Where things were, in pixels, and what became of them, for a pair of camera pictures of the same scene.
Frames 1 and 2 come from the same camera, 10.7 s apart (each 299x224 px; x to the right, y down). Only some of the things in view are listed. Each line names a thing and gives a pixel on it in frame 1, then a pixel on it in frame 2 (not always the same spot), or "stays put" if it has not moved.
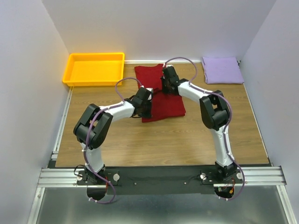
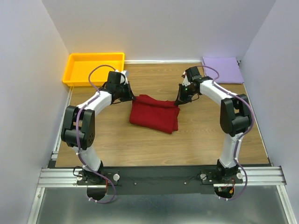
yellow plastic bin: (94, 69) stays put
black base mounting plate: (159, 180) stays put
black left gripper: (148, 115) → (131, 96)
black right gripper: (165, 91) → (181, 99)
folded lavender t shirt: (222, 70) stays put
